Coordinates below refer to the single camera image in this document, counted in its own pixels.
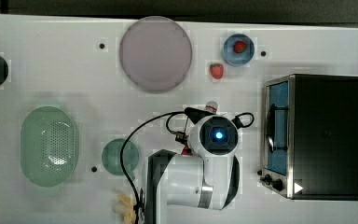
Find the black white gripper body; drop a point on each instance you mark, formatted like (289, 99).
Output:
(195, 115)

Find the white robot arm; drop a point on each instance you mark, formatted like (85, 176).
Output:
(208, 178)

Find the grey round plate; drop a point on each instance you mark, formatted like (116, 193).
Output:
(155, 53)

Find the strawberry on table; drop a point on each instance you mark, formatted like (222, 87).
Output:
(217, 70)

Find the blue small bowl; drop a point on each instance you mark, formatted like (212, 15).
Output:
(238, 59)

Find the strawberry inside blue bowl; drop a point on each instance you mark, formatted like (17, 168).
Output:
(240, 47)

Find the green mug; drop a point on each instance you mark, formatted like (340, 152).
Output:
(113, 157)

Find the peeled banana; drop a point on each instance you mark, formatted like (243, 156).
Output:
(127, 208)

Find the silver black toaster oven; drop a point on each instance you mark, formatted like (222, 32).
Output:
(310, 137)

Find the green perforated colander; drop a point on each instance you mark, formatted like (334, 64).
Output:
(49, 146)

